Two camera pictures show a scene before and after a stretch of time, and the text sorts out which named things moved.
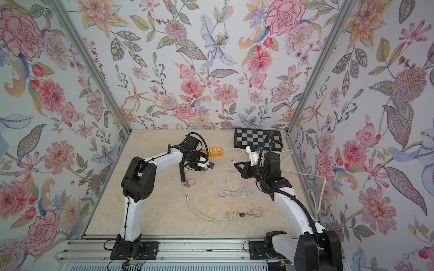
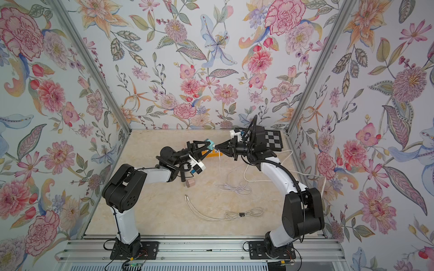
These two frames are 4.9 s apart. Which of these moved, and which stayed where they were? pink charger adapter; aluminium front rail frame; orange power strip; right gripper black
Moved: right gripper black
Stayed: pink charger adapter; aluminium front rail frame; orange power strip
